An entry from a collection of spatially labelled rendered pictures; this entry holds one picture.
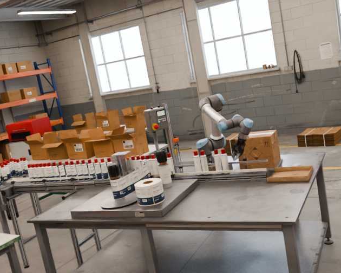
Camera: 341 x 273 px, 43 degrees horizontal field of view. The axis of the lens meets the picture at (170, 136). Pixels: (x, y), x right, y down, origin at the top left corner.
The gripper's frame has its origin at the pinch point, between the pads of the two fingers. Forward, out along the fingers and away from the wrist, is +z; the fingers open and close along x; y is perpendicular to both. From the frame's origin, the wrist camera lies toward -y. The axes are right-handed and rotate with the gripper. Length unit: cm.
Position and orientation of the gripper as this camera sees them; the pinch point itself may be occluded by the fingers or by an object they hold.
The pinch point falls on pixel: (234, 159)
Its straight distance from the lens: 348.7
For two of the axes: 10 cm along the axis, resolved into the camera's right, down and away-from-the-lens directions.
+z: -2.8, 8.8, 3.7
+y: -4.3, 2.3, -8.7
